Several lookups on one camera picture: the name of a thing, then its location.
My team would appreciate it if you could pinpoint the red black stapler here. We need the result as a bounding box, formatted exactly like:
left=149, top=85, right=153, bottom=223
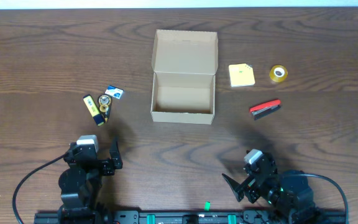
left=249, top=99, right=281, bottom=120

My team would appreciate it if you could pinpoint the yellow adhesive tape roll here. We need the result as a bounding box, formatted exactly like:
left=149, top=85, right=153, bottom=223
left=269, top=65, right=288, bottom=83

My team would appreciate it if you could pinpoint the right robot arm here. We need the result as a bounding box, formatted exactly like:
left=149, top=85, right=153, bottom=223
left=223, top=149, right=320, bottom=223

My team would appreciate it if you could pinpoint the cardboard box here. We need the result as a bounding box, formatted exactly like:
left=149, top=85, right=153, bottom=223
left=150, top=29, right=218, bottom=124

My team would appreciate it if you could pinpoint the yellow sticky note pad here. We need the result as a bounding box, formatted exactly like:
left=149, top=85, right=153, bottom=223
left=228, top=63, right=255, bottom=87

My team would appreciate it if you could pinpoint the small green clip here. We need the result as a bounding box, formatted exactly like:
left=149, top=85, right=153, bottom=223
left=204, top=202, right=211, bottom=211

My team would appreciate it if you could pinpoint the yellow blue highlighter marker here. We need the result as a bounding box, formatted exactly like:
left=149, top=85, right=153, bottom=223
left=83, top=95, right=105, bottom=126

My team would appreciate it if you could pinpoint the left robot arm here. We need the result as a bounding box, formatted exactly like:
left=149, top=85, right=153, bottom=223
left=58, top=135, right=123, bottom=224

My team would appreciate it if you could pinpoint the black mounting rail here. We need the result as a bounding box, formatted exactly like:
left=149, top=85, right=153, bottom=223
left=33, top=208, right=347, bottom=224

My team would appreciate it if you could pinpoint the black correction tape dispenser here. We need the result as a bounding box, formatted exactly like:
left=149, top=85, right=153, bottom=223
left=98, top=94, right=112, bottom=123

